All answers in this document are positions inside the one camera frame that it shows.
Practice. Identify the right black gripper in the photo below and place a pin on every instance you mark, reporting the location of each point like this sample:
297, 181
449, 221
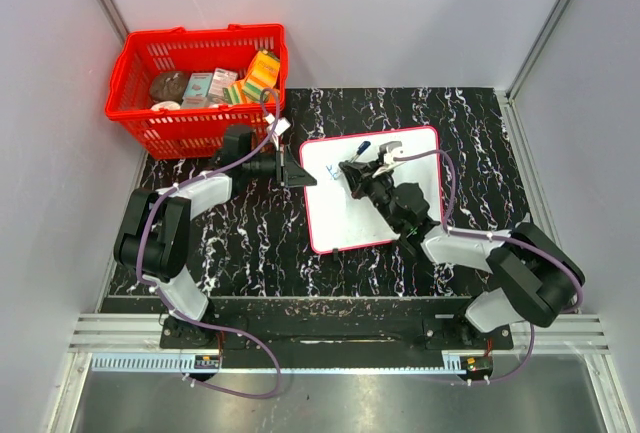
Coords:
360, 176

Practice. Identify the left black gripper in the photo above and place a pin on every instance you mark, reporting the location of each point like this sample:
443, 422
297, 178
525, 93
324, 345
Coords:
289, 173

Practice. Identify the blue capped whiteboard marker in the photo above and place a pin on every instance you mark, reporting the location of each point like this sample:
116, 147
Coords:
360, 150

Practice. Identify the pink framed whiteboard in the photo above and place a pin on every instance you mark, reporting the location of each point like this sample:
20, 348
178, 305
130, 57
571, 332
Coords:
336, 220

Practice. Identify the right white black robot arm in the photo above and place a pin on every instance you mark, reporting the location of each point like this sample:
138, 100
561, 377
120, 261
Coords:
536, 280

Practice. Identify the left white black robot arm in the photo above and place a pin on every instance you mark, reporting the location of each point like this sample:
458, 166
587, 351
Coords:
154, 235

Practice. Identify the green yellow sponge pack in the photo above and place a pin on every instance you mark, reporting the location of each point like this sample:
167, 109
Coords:
243, 92

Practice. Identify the orange yellow sponge pack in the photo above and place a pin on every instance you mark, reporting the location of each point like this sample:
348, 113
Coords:
262, 73

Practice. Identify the pink white snack box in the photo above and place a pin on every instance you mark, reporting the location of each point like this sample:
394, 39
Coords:
221, 79

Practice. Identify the light blue snack box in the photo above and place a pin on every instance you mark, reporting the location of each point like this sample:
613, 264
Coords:
195, 95

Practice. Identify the red plastic shopping basket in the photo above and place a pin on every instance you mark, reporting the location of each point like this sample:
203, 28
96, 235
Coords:
191, 133

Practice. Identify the white round lid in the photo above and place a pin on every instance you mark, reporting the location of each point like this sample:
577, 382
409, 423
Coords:
166, 105

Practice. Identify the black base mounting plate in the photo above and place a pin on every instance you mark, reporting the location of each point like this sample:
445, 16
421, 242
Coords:
336, 333

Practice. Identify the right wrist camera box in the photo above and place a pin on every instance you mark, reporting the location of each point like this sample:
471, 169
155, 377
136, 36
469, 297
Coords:
389, 153

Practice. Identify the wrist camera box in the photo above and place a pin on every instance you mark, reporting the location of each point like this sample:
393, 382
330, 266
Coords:
389, 153
277, 126

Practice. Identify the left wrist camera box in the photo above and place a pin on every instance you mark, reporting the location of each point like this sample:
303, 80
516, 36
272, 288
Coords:
277, 126

